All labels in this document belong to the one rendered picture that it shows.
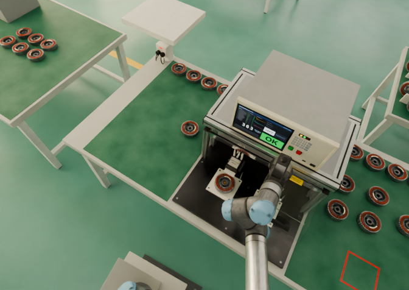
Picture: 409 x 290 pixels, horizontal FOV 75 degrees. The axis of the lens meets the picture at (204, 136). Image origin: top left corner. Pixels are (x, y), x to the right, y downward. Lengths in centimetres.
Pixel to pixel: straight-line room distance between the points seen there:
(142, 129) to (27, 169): 132
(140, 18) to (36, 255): 181
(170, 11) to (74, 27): 105
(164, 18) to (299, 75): 87
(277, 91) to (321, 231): 79
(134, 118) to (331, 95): 116
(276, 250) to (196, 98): 106
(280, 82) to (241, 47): 234
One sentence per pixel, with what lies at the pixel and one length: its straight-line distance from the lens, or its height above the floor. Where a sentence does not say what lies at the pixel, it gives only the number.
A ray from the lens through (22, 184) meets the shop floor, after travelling 271.
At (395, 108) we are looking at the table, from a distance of 235.
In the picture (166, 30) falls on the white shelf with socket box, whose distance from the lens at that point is 164.
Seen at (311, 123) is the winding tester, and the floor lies 132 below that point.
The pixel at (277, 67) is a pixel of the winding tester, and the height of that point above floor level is 132.
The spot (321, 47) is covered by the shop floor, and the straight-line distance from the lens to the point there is 391.
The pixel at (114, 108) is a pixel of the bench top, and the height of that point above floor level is 75.
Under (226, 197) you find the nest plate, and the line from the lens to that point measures 147.
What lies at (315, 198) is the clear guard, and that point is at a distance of 128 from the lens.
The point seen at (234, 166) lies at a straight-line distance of 140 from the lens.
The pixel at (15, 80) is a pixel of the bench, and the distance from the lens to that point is 230.
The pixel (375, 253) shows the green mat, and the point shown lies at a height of 75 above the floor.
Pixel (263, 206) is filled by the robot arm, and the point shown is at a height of 134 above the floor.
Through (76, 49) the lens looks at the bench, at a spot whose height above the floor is 75.
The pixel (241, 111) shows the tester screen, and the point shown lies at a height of 126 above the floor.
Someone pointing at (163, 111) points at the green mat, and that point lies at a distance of 180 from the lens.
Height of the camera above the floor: 215
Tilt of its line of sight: 57 degrees down
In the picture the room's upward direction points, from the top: 6 degrees clockwise
